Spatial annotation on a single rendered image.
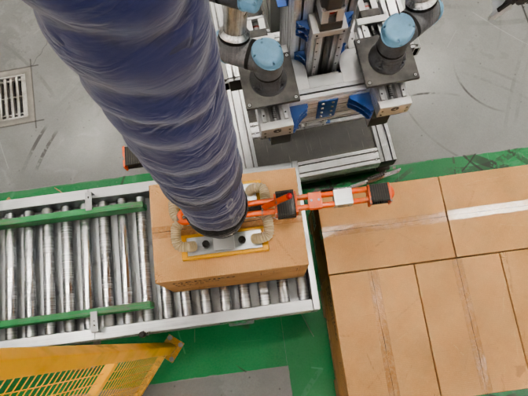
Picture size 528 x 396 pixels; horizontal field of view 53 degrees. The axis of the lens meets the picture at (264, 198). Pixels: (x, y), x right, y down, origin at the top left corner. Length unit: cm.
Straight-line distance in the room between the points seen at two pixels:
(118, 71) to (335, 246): 189
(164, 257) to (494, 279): 149
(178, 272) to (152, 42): 147
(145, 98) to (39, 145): 270
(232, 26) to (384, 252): 124
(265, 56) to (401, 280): 120
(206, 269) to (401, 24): 118
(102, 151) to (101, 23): 273
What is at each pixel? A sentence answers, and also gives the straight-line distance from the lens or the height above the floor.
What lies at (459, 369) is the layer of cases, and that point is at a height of 54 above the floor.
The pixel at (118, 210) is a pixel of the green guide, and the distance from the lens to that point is 253.
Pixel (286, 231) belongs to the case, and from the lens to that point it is 208.
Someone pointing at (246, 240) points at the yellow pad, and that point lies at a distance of 205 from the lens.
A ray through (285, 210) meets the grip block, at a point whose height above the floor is 110.
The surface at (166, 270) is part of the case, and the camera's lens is 210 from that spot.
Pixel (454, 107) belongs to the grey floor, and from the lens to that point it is 347.
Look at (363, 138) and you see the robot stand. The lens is 303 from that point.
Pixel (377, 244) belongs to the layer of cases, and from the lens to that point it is 253.
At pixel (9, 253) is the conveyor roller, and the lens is 277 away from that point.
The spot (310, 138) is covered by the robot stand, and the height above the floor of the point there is 21.
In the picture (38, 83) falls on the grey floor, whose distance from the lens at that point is 368.
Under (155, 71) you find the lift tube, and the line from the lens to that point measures 75.
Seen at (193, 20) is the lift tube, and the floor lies 237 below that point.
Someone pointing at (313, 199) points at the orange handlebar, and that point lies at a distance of 197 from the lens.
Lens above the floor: 299
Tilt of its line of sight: 75 degrees down
